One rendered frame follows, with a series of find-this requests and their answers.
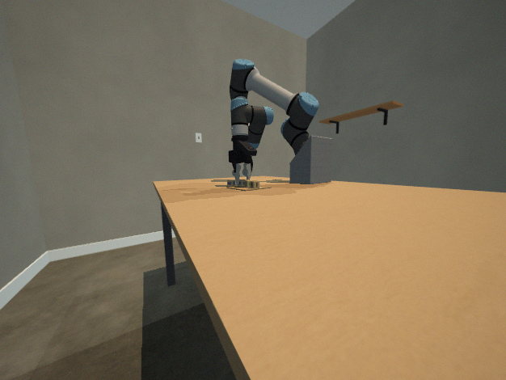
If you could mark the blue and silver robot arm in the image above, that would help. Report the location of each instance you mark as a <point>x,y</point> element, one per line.
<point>300,107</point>

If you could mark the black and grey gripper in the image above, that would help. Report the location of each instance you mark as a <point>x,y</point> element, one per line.
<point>238,156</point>

